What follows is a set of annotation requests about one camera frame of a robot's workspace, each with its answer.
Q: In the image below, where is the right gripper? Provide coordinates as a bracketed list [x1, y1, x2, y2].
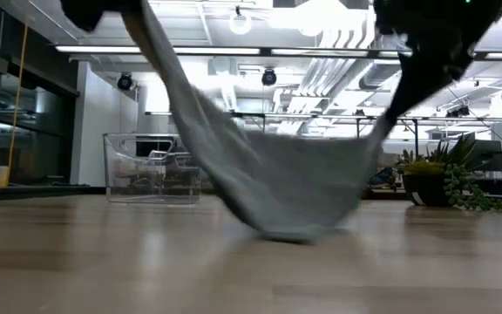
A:
[372, 0, 502, 127]

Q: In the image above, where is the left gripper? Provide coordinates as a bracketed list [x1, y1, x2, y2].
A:
[58, 0, 126, 33]

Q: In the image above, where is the grey microfiber towel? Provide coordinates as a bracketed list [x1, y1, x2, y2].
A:
[122, 0, 394, 244]

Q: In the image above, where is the long ceiling light fixture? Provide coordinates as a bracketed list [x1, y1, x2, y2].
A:
[54, 44, 502, 60]

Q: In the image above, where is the black ceiling spotlight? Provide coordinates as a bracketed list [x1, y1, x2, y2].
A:
[116, 72, 134, 92]
[261, 68, 278, 87]

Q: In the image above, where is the black computer monitor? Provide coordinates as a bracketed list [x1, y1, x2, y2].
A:
[468, 139, 502, 174]

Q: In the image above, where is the succulent in black pot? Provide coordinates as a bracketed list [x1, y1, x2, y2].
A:
[397, 133, 502, 214]

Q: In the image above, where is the round ceiling lamp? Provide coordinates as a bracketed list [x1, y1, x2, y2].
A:
[227, 6, 254, 36]

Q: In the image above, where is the clear plastic bin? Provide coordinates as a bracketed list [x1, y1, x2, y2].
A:
[102, 133, 203, 205]

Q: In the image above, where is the yellow power cord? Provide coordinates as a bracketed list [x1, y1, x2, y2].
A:
[7, 24, 30, 184]

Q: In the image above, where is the black aluminium table frame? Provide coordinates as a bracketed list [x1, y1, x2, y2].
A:
[0, 185, 502, 211]

